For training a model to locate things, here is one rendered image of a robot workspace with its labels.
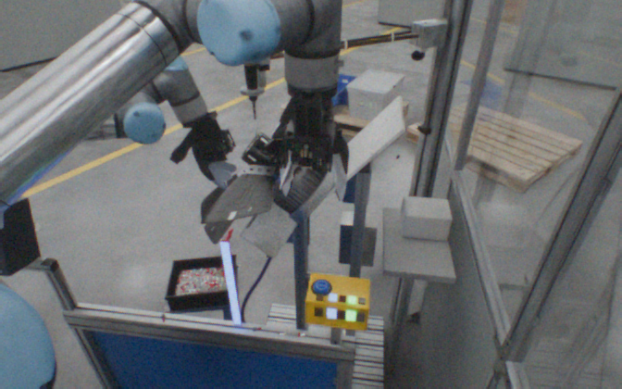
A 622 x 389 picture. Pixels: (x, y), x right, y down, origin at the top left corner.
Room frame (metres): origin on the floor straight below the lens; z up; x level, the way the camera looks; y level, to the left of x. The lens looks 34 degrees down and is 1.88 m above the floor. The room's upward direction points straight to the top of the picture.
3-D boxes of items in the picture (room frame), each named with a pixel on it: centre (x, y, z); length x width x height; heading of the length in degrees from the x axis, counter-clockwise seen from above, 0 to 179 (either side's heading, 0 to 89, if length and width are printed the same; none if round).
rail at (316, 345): (0.76, 0.32, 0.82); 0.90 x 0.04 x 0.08; 82
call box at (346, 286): (0.70, -0.07, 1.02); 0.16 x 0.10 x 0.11; 82
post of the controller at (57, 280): (0.82, 0.75, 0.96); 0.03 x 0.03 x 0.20; 82
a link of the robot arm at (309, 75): (0.54, 0.00, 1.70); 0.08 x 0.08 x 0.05
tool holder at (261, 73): (1.11, 0.16, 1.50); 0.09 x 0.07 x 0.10; 117
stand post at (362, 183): (1.19, -0.18, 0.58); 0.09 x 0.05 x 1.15; 172
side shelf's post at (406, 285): (1.14, -0.39, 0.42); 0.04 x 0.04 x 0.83; 82
